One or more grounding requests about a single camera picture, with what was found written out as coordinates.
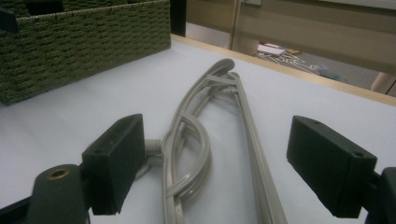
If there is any grey plastic clothes hanger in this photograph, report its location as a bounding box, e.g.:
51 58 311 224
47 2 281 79
134 58 289 224

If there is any pile of white hangers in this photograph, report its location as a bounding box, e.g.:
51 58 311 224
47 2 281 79
256 50 316 75

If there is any green woven basket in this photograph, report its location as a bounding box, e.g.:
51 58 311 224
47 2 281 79
0 0 172 106

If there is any white table sheet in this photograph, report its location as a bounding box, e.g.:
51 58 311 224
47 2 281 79
0 40 396 224

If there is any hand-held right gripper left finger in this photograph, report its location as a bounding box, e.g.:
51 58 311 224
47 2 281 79
81 113 147 217

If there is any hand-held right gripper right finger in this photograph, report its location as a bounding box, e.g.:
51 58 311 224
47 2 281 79
286 115 378 219

